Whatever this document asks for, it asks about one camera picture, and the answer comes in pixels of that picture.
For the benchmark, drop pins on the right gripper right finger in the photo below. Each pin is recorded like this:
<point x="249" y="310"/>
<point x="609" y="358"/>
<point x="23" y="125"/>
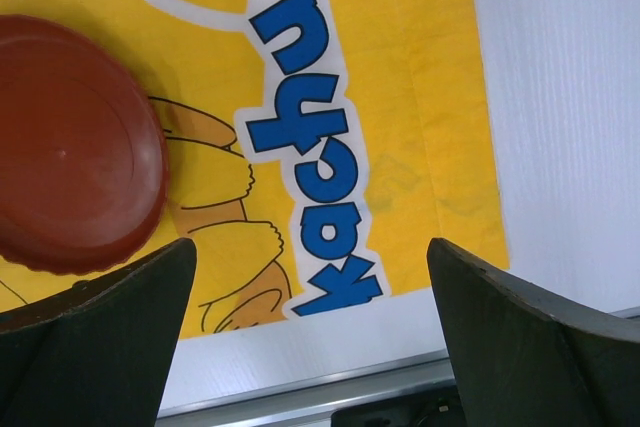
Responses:
<point x="524" y="356"/>

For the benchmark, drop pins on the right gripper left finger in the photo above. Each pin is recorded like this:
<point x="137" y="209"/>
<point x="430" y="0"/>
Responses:
<point x="99" y="353"/>

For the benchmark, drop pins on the red plastic plate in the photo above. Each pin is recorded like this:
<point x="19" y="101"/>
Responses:
<point x="84" y="161"/>

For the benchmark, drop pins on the yellow Pikachu cloth mat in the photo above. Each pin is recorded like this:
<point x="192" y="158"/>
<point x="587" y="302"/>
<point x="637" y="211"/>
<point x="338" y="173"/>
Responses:
<point x="315" y="147"/>

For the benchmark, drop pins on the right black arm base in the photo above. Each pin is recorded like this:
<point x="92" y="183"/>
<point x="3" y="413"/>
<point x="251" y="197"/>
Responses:
<point x="437" y="407"/>

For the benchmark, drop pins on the aluminium mounting rail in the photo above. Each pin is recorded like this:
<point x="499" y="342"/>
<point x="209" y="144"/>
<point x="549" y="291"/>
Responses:
<point x="299" y="372"/>

